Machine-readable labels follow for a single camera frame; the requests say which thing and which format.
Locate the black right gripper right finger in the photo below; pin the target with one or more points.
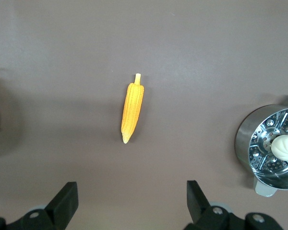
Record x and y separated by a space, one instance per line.
196 203

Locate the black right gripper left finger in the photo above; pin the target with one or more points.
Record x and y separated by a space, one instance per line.
62 206

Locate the yellow toy corn cob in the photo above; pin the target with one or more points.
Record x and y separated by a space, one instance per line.
132 107

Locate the steel steamer pot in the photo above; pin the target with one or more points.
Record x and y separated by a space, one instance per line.
242 134

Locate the perforated steel steamer insert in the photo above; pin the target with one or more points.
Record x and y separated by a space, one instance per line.
261 158

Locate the white steamed bun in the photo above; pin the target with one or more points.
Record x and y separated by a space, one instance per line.
284 147

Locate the brown table cover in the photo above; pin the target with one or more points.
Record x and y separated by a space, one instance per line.
144 36

